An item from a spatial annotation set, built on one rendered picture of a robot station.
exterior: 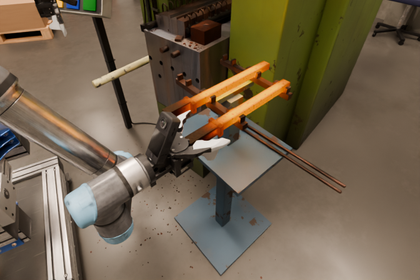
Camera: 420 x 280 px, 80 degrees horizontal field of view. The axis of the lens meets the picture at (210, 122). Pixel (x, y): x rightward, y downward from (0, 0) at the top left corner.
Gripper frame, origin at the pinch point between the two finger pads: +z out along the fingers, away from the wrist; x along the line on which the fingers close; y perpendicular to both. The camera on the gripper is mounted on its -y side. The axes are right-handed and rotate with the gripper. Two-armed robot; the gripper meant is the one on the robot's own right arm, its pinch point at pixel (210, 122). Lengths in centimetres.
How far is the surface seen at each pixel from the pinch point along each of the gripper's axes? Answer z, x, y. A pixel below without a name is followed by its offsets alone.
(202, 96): 7.2, -11.6, 1.8
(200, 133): -3.5, 0.3, 1.4
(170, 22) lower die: 35, -67, 2
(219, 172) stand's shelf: 6.3, -2.3, 29.0
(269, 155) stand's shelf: 25.3, 4.6, 29.0
